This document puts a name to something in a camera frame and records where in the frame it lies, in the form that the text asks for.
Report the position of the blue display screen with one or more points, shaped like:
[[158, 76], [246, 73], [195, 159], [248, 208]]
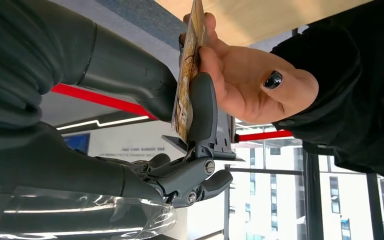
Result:
[[77, 143]]

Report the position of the silver kiosk terminal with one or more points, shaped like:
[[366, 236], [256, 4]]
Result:
[[225, 139]]

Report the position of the clear plastic film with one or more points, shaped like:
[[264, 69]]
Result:
[[79, 215]]

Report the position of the person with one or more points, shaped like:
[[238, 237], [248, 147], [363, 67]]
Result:
[[344, 82]]

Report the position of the black window frame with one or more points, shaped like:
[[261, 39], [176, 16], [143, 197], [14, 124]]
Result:
[[313, 198]]

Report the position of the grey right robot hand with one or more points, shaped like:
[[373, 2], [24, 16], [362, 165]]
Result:
[[46, 165]]

